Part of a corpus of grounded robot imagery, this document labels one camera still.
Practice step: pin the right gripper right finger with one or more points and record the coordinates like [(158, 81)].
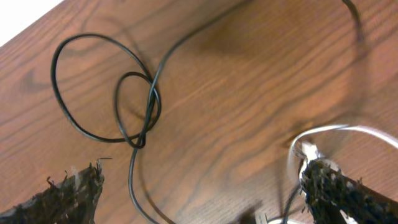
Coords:
[(331, 197)]

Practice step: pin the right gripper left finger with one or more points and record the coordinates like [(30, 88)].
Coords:
[(73, 200)]

